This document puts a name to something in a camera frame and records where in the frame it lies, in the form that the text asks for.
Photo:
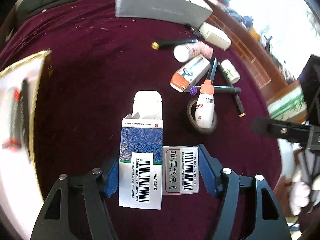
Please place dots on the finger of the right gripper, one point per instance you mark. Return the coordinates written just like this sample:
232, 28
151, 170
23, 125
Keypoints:
305, 135

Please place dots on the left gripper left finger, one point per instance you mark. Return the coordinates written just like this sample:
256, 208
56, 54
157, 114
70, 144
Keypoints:
75, 208

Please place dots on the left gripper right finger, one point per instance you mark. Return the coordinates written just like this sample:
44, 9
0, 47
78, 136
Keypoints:
249, 208

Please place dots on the grey barcode medicine box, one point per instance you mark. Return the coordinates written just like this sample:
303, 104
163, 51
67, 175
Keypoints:
180, 170

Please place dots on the blue white medicine box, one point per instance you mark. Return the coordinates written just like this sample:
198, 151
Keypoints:
140, 153

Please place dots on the orange cap white bottle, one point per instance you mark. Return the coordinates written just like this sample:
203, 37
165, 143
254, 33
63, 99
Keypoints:
205, 105

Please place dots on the purple tip black marker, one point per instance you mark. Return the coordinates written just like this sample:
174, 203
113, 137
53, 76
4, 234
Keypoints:
217, 89

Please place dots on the green label white pill bottle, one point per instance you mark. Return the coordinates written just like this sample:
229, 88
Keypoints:
230, 71

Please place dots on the orange blue ointment box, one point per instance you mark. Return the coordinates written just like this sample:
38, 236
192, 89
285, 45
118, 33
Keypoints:
190, 74

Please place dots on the red label white bottle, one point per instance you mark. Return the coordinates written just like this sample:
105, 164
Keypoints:
186, 52

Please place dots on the black marker yellow end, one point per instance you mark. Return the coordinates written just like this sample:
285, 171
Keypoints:
212, 70

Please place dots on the white gloved hand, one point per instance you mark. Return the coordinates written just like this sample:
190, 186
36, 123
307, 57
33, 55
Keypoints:
303, 196

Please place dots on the black marker orange end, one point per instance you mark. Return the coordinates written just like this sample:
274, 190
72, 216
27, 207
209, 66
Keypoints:
237, 99

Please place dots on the gold rimmed white tray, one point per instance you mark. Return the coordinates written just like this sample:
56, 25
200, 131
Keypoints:
20, 85

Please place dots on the red striped grey box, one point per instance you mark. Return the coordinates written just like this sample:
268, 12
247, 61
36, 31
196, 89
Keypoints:
15, 117

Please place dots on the small beige box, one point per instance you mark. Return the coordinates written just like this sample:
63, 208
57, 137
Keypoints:
215, 36

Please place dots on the wooden windowsill cabinet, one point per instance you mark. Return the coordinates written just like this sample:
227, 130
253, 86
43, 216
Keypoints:
272, 39

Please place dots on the black pen gold cap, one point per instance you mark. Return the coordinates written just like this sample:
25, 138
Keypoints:
156, 45

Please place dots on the large grey white box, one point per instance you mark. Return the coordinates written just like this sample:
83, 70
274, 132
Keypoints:
193, 12

